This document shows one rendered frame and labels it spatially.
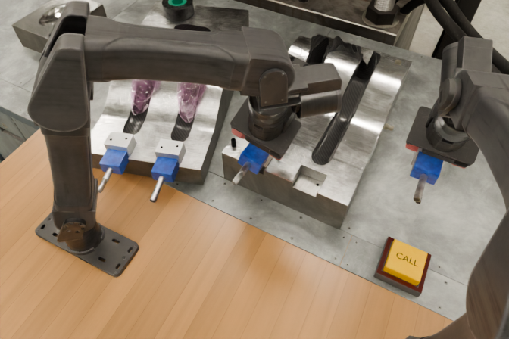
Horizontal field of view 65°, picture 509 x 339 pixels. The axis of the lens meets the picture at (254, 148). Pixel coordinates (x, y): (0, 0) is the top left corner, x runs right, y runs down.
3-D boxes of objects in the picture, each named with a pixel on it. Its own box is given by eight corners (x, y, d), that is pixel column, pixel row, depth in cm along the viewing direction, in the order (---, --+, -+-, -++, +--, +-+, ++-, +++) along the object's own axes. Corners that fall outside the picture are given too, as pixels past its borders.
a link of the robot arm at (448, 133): (434, 97, 59) (445, 78, 53) (476, 101, 58) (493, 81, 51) (430, 141, 58) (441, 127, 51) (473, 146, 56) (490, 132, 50)
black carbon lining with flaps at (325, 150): (326, 175, 77) (334, 143, 70) (253, 145, 82) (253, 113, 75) (379, 72, 97) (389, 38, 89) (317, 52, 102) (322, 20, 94)
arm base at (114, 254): (45, 184, 75) (15, 213, 71) (131, 226, 69) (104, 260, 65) (60, 206, 81) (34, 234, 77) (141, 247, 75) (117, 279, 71)
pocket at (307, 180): (315, 203, 75) (318, 193, 72) (289, 193, 76) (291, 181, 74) (324, 186, 77) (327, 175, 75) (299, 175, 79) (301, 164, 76)
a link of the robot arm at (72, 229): (86, 176, 69) (52, 181, 68) (82, 220, 63) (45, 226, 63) (98, 196, 74) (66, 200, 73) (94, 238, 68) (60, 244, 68)
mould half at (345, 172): (339, 230, 77) (352, 191, 67) (223, 178, 85) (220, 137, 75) (405, 79, 105) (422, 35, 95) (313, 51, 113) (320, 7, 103)
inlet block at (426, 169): (426, 214, 67) (438, 196, 63) (397, 203, 68) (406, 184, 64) (441, 161, 74) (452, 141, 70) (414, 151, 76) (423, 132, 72)
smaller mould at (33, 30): (60, 61, 110) (51, 40, 105) (22, 46, 115) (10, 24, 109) (109, 24, 121) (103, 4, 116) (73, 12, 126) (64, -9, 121)
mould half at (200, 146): (203, 185, 84) (197, 152, 75) (88, 166, 87) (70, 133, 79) (249, 44, 115) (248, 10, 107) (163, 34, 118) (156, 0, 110)
